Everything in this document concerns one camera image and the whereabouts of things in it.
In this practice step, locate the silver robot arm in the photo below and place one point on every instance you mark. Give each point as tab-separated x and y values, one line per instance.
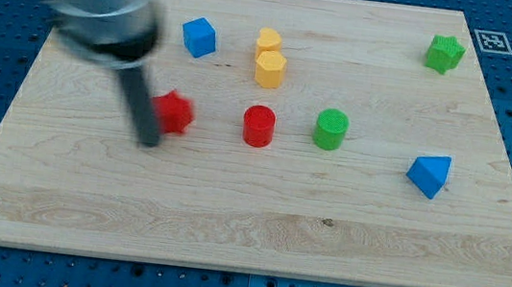
114	33

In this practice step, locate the red star block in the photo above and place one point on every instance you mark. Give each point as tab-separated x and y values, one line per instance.
174	112

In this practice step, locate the green star block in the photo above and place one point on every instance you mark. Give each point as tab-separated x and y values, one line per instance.
444	53

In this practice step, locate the red cylinder block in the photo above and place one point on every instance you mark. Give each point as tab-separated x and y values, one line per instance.
259	123

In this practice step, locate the wooden board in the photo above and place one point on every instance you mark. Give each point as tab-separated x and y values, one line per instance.
73	179

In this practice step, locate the green cylinder block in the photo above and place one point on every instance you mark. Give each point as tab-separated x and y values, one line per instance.
330	129

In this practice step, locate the yellow hexagon block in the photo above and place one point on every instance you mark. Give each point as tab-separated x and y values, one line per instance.
270	69

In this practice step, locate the yellow heart block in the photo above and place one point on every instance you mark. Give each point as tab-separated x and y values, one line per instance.
268	40

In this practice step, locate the black pusher rod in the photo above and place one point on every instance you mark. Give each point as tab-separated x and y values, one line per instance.
137	96

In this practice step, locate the blue cube block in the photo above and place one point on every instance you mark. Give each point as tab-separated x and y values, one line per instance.
199	37

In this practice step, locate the blue triangle block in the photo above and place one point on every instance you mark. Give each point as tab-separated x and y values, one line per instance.
430	173

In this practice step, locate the white fiducial marker tag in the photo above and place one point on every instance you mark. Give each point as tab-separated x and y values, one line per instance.
493	42

